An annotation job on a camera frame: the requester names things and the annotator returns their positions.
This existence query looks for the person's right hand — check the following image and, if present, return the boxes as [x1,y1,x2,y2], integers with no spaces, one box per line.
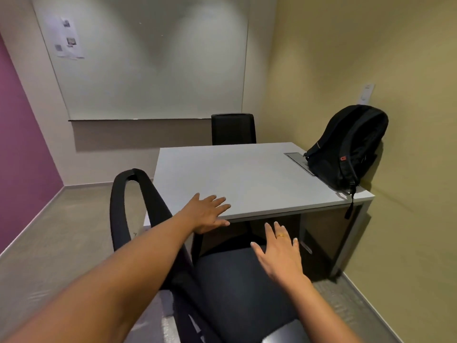
[249,221,311,290]

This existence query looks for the white wall whiteboard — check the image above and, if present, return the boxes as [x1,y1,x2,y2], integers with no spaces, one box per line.
[30,0,250,122]

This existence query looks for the white table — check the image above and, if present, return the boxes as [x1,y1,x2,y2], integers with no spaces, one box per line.
[142,141,376,279]

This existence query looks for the person's right forearm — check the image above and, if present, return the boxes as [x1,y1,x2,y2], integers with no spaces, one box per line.
[285,274,365,343]

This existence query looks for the black mesh office chair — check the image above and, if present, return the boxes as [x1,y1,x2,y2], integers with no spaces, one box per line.
[210,113,257,146]
[109,168,311,343]

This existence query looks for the grey table cable hatch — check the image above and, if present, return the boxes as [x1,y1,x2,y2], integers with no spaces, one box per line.
[284,152,317,177]

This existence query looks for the black backpack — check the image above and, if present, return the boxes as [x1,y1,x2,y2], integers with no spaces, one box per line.
[303,104,389,220]

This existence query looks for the white paper poster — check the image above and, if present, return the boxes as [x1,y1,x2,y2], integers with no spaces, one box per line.
[42,16,85,61]

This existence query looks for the person's left forearm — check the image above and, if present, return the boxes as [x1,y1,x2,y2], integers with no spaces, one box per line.
[0,214,200,343]

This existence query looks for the person's left hand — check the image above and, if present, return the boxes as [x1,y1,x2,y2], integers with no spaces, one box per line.
[178,192,232,235]

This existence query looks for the white wall switch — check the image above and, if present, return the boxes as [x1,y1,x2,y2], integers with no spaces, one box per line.
[357,82,376,106]

